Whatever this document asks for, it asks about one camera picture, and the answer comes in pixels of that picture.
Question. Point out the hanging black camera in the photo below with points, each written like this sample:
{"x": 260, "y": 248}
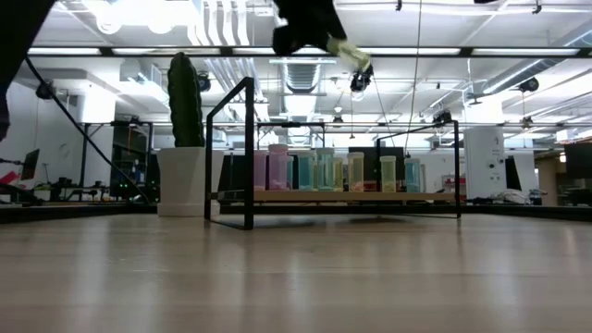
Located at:
{"x": 361, "y": 79}

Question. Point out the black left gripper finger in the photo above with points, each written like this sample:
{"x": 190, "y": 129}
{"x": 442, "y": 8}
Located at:
{"x": 330, "y": 25}

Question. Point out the yellow pill bottle white cap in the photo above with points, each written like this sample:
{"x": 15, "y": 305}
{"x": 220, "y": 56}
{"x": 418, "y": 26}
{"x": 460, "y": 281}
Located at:
{"x": 349, "y": 53}
{"x": 339, "y": 175}

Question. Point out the blue pill bottle white cap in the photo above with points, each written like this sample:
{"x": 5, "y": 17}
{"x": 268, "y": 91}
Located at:
{"x": 412, "y": 176}

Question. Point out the pink pill bottle white cap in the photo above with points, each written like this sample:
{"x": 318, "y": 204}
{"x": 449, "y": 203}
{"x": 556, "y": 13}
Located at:
{"x": 260, "y": 171}
{"x": 278, "y": 168}

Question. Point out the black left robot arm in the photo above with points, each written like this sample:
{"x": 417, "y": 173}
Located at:
{"x": 18, "y": 28}

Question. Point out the green pill bottle white cap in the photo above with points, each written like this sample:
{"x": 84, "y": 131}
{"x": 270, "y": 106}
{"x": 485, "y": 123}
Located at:
{"x": 325, "y": 171}

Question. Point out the silver ventilation duct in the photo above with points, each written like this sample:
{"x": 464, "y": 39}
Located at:
{"x": 300, "y": 76}

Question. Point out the green cactus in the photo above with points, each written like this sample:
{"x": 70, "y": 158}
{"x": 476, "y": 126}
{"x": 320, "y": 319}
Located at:
{"x": 185, "y": 102}

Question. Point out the black equipment rack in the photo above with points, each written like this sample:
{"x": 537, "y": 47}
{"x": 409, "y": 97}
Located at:
{"x": 120, "y": 162}

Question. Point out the wooden shelf black metal frame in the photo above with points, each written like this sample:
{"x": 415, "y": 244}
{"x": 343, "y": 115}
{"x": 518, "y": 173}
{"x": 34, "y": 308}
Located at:
{"x": 351, "y": 196}

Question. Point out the teal pill bottle white cap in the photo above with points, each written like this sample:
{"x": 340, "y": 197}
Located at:
{"x": 305, "y": 171}

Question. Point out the red object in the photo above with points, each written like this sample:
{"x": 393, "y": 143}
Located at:
{"x": 9, "y": 178}

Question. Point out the white pillar cabinet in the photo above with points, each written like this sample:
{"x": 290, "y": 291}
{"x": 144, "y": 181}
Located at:
{"x": 484, "y": 162}

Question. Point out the hanging black spotlight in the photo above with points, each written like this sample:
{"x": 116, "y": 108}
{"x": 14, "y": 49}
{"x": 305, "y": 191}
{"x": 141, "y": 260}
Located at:
{"x": 203, "y": 82}
{"x": 45, "y": 90}
{"x": 528, "y": 84}

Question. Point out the white hexagonal plant pot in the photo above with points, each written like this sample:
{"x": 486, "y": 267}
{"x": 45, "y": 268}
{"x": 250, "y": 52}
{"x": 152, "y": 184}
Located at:
{"x": 185, "y": 185}

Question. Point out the black beam with light strips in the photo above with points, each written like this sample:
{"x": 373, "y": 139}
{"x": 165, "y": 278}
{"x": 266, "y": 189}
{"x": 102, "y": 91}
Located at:
{"x": 226, "y": 51}

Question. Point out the black aluminium rig frame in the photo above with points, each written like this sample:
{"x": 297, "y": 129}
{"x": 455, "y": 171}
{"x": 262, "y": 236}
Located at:
{"x": 69, "y": 213}

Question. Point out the yellow-green pill bottle white cap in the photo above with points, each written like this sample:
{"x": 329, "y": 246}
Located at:
{"x": 387, "y": 173}

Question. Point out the small black tilted monitor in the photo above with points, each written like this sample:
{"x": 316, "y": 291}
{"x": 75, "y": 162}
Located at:
{"x": 30, "y": 164}

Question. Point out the yellow-orange pill bottle white cap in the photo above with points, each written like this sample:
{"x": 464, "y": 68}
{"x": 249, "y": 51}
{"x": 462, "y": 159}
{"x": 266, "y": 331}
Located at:
{"x": 356, "y": 171}

